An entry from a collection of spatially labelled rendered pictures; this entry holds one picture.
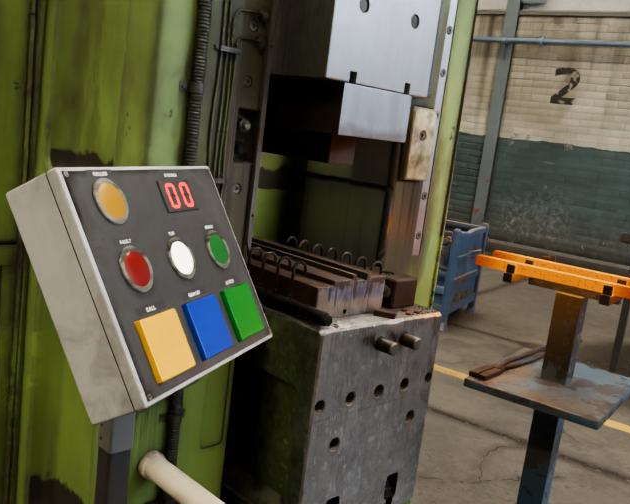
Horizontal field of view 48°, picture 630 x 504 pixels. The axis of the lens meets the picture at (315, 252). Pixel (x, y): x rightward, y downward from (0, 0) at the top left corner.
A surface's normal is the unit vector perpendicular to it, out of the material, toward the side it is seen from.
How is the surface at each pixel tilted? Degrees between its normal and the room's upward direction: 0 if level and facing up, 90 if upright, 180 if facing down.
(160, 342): 60
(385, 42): 90
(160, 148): 90
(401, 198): 90
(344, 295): 90
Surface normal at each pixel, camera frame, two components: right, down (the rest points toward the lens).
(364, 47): 0.70, 0.21
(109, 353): -0.35, 0.12
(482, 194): -0.57, 0.07
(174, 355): 0.87, -0.33
